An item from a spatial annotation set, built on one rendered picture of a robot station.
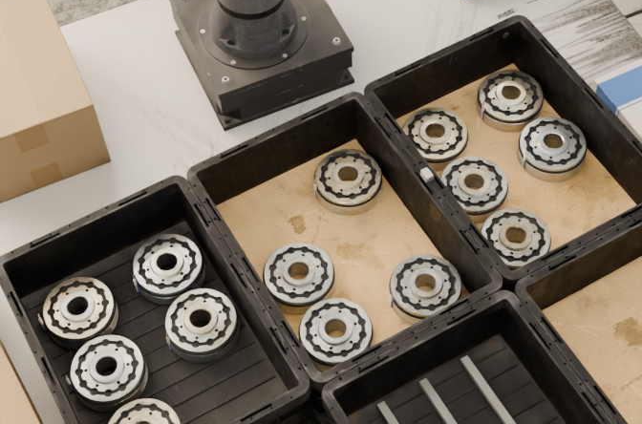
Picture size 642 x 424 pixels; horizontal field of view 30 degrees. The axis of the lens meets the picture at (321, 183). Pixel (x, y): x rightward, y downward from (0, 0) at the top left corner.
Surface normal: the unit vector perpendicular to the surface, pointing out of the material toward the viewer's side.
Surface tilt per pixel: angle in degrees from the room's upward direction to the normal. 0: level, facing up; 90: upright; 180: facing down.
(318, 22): 2
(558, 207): 0
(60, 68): 0
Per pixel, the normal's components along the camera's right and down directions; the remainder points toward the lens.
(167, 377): -0.04, -0.56
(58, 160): 0.41, 0.74
